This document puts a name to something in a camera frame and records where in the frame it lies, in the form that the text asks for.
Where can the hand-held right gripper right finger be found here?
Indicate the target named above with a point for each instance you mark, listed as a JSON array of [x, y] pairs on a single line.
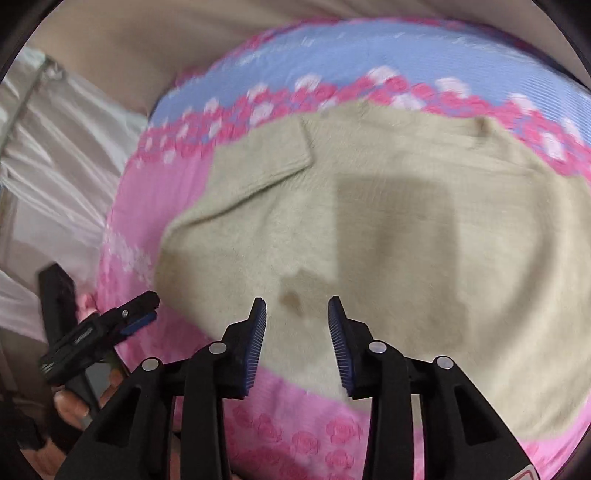
[[339, 350]]

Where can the pink floral blanket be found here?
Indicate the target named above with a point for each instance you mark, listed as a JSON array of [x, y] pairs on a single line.
[[369, 50]]

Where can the beige sweater with black hearts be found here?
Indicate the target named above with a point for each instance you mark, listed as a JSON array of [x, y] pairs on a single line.
[[415, 277]]

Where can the white satin curtain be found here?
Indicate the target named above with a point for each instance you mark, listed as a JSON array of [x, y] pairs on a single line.
[[55, 161]]

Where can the person's left hand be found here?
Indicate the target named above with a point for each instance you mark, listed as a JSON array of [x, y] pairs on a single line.
[[71, 408]]

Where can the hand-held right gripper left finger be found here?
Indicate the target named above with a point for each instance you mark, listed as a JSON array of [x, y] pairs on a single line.
[[256, 346]]

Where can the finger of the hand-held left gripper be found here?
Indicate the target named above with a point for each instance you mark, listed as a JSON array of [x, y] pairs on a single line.
[[136, 309]]

